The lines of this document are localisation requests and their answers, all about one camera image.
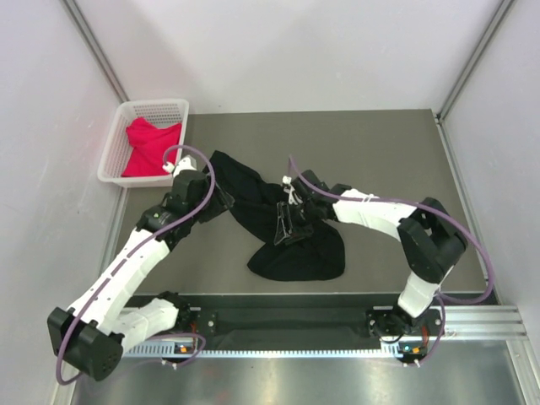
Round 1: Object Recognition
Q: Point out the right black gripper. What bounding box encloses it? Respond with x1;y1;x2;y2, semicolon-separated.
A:
275;199;319;245

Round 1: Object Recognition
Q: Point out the black t-shirt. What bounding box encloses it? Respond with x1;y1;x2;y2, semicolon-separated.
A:
209;150;345;282

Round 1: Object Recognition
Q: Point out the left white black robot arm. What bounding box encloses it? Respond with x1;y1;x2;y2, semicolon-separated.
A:
46;167;233;385

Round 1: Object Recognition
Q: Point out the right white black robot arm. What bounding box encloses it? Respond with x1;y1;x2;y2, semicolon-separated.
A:
273;170;468;343

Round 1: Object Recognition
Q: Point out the crumpled red t-shirt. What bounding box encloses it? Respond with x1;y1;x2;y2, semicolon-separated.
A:
122;117;182;177

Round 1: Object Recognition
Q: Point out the white perforated plastic basket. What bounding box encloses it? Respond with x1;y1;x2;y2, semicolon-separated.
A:
97;99;189;188

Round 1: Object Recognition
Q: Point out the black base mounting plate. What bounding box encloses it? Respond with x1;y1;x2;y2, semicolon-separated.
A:
173;294;442;351

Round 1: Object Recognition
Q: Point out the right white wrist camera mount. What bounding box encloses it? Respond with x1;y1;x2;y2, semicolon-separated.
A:
282;175;302;206

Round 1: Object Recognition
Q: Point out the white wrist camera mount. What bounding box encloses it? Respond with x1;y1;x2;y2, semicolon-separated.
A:
162;154;197;178
282;175;302;206

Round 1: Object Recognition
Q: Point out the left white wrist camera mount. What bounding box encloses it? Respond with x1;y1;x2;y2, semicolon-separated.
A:
162;154;197;178

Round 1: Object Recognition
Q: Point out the grey slotted cable duct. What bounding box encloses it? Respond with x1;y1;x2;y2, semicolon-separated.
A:
121;339;406;359

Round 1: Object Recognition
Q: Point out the aluminium frame rail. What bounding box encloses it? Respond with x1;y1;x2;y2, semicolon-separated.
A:
442;305;528;341

